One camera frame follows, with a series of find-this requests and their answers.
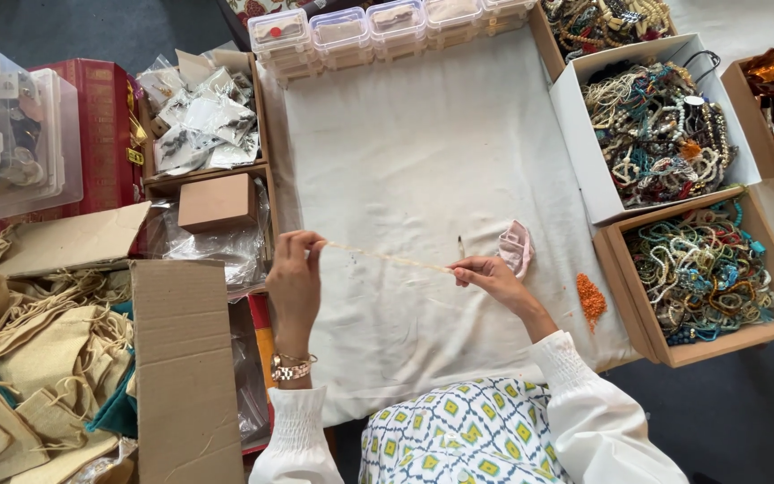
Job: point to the red tray with plastic bags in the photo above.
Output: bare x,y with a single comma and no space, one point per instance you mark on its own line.
256,376

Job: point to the thin metal needle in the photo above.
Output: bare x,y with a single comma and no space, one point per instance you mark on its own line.
461,247

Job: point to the person's right hand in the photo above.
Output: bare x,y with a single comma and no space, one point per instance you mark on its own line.
498,282

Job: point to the crumpled clear plastic bags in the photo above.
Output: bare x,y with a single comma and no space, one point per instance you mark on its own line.
226,252

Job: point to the rose gold wristwatch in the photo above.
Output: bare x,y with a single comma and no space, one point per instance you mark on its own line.
291,370

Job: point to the pile of orange beads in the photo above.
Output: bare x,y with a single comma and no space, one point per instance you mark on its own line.
590,299

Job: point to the person's patterned dress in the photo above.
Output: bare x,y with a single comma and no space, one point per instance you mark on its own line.
461,437

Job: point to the red ornate gift box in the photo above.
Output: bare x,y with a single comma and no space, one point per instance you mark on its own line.
101,134

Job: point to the cardboard box with foil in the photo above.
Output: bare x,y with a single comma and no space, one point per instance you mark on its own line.
746,121

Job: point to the white cloth mat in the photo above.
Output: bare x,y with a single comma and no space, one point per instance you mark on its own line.
420,168

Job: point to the row of clear plastic boxes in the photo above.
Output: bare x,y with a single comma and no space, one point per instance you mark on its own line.
394,27

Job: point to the heap of clear jewellery packets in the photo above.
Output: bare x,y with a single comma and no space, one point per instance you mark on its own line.
205,121

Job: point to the white cardboard box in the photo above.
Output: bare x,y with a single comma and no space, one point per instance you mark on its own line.
572,141

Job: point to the large corrugated cardboard carton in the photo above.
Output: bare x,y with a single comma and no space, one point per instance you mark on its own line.
182,376

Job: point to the cream bead strand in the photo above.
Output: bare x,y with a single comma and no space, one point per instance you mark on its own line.
387,257

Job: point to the small brown cardboard box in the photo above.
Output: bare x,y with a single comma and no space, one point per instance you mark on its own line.
218,203

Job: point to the stack of clear storage containers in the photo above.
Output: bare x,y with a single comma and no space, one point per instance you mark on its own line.
11,134

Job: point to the person's left hand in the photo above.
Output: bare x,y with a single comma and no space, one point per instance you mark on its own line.
293,289

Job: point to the small pink cloth pouch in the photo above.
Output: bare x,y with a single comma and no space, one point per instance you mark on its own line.
516,247

